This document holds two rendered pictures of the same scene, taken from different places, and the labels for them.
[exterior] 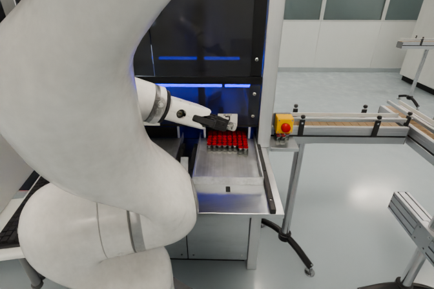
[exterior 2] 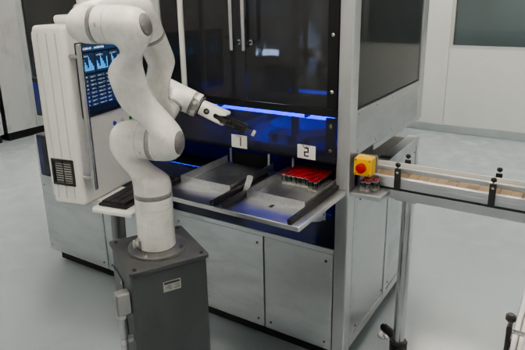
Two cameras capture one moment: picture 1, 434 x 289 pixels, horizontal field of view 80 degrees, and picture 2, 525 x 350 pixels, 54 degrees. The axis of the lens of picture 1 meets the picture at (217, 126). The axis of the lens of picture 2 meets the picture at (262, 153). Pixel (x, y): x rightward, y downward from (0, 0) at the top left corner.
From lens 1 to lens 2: 1.30 m
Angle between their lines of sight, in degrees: 31
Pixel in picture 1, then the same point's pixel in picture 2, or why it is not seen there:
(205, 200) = (246, 207)
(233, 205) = (264, 214)
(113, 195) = (133, 111)
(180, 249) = (257, 310)
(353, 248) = not seen: outside the picture
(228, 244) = (308, 318)
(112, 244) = (136, 144)
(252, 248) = (336, 333)
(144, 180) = (145, 111)
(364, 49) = not seen: outside the picture
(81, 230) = (127, 135)
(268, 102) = (344, 138)
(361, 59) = not seen: outside the picture
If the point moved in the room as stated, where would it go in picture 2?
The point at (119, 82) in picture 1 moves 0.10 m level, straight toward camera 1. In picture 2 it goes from (131, 72) to (116, 77)
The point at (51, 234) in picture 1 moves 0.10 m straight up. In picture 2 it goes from (118, 133) to (115, 101)
